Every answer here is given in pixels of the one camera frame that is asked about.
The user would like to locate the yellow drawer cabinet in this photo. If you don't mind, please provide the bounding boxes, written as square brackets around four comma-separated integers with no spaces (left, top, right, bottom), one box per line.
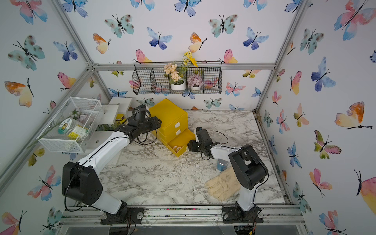
[149,99,188,144]

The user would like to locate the yellow bottom drawer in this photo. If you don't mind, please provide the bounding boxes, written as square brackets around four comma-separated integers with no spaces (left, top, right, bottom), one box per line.
[167,129,195,157]

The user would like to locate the orange tape roll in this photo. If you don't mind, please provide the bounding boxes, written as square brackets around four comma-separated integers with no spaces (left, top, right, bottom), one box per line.
[173,146,182,153]

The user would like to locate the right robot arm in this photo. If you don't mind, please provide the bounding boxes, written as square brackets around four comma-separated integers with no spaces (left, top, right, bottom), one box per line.
[188,127,269,212]

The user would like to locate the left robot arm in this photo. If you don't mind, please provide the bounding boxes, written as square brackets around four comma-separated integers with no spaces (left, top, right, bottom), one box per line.
[62,105,162,217]

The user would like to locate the yellow toy figure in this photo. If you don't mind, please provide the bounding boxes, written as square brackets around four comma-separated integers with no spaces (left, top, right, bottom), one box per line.
[115,114,126,124]

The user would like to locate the white stepped shelf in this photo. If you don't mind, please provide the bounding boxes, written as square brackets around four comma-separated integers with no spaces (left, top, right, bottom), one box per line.
[80,98,132,158]

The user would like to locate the white pot peach flowers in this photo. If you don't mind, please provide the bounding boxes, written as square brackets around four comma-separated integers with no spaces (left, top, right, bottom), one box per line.
[164,63,187,92]

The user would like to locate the cream work glove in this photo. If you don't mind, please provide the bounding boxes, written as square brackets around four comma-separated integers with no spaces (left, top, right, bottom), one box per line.
[205,166,241,201]

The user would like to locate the white pot purple flowers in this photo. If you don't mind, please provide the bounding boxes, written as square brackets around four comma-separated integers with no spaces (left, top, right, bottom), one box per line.
[187,74,204,91]

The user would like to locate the clear mesh box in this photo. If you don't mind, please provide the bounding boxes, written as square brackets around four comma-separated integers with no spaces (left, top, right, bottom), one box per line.
[37,97,104,154]

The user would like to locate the round jar colourful lid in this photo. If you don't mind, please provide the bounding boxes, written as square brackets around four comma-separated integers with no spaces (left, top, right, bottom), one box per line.
[58,118,88,140]

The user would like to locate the black wire wall basket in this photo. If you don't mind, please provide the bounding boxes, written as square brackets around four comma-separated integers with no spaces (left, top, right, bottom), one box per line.
[132,61,223,95]

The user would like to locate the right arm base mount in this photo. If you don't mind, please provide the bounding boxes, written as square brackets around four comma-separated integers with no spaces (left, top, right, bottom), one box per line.
[222,206,264,225]

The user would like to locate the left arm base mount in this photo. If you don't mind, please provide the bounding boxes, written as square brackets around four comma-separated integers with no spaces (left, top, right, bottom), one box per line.
[100,206,145,225]

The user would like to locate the aluminium front rail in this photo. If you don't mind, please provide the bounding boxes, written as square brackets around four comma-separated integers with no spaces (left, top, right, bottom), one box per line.
[58,205,306,227]

